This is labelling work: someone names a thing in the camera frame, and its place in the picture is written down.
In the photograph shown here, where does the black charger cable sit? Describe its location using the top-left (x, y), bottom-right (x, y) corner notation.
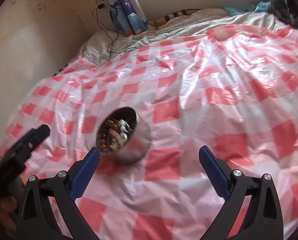
top-left (91, 3), bottom-right (140, 61)

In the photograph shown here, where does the white grid bed sheet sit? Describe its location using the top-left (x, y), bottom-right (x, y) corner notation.
top-left (70, 9), bottom-right (285, 66)

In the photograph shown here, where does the blue plastic bag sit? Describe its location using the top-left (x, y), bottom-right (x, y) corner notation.
top-left (222, 2), bottom-right (274, 16)

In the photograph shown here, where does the round steel tin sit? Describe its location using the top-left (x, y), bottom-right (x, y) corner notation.
top-left (96, 107), bottom-right (153, 165)

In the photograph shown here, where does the blue cartoon curtain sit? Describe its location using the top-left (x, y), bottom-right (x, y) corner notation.
top-left (107, 0), bottom-right (148, 36)

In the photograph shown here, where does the striped pillow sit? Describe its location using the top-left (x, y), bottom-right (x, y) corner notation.
top-left (148, 9), bottom-right (198, 28)

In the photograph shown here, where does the red white checkered plastic sheet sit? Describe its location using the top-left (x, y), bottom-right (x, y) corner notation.
top-left (0, 25), bottom-right (298, 239)

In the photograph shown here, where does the wall power socket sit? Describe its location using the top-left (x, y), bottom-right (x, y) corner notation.
top-left (95, 0), bottom-right (107, 11)

